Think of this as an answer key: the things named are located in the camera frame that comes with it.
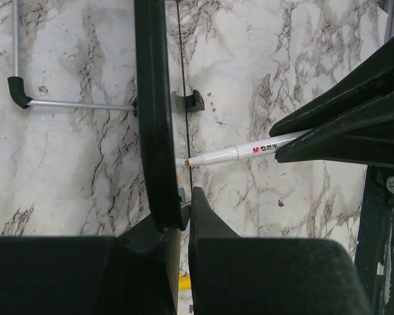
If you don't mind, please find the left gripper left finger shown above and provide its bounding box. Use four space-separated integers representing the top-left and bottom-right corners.
0 216 179 314

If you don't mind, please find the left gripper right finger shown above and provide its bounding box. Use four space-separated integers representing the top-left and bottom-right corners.
188 187 372 314

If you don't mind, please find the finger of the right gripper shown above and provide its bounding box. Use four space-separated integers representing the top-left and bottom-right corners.
275 92 394 167
269 36 394 137

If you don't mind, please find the yellow marker cap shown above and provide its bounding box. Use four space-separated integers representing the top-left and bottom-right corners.
179 275 191 291

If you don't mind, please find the white marker pen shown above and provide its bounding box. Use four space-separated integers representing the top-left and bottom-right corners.
175 129 310 167

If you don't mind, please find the black framed whiteboard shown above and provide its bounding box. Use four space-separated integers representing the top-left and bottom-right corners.
7 1 204 232

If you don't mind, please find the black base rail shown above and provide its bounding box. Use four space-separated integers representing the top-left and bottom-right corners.
355 166 394 314

